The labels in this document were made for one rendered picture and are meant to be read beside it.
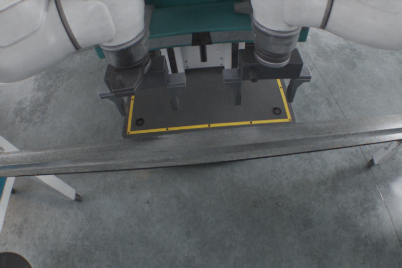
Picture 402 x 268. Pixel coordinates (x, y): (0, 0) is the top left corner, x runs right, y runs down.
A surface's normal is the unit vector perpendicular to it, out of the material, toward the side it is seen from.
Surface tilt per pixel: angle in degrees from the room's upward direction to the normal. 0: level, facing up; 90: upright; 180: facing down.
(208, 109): 0
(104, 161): 75
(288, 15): 95
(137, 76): 0
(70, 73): 0
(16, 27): 60
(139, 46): 90
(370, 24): 80
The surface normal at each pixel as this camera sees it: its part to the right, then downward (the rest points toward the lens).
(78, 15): 0.23, 0.54
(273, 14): -0.40, 0.84
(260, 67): 0.06, 0.87
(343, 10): -0.47, 0.61
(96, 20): 0.37, 0.77
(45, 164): 0.07, 0.72
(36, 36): 0.44, 0.46
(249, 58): -0.05, -0.48
